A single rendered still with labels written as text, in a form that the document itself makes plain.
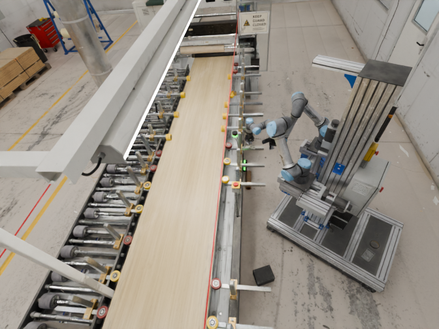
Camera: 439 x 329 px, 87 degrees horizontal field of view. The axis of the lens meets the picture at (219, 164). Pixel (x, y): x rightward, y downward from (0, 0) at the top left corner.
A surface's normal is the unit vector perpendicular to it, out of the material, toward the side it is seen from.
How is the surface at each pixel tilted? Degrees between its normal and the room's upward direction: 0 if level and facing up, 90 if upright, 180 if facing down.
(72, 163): 90
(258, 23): 90
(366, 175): 0
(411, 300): 0
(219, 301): 0
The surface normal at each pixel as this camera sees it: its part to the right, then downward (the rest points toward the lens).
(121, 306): -0.09, -0.65
